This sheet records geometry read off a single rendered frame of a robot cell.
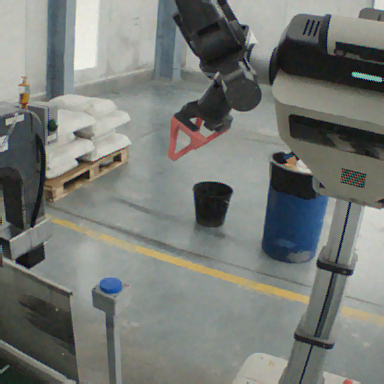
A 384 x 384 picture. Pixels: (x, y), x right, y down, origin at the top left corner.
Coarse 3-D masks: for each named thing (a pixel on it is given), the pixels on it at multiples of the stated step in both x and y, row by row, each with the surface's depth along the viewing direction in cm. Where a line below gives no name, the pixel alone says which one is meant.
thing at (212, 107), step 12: (216, 84) 78; (204, 96) 79; (216, 96) 78; (192, 108) 78; (204, 108) 79; (216, 108) 78; (228, 108) 79; (204, 120) 77; (216, 120) 79; (228, 120) 83
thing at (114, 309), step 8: (96, 288) 120; (128, 288) 121; (96, 296) 119; (104, 296) 117; (112, 296) 117; (120, 296) 118; (128, 296) 122; (96, 304) 120; (104, 304) 119; (112, 304) 117; (120, 304) 119; (128, 304) 123; (112, 312) 118
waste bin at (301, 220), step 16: (272, 160) 287; (272, 176) 290; (288, 176) 277; (304, 176) 270; (272, 192) 293; (288, 192) 281; (304, 192) 277; (272, 208) 296; (288, 208) 285; (304, 208) 282; (320, 208) 286; (272, 224) 298; (288, 224) 289; (304, 224) 287; (320, 224) 294; (272, 240) 301; (288, 240) 294; (304, 240) 293; (272, 256) 305; (288, 256) 298; (304, 256) 299
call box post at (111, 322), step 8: (112, 320) 123; (112, 328) 124; (112, 336) 126; (112, 344) 127; (112, 352) 128; (112, 360) 130; (120, 360) 132; (112, 368) 131; (120, 368) 133; (112, 376) 133; (120, 376) 135
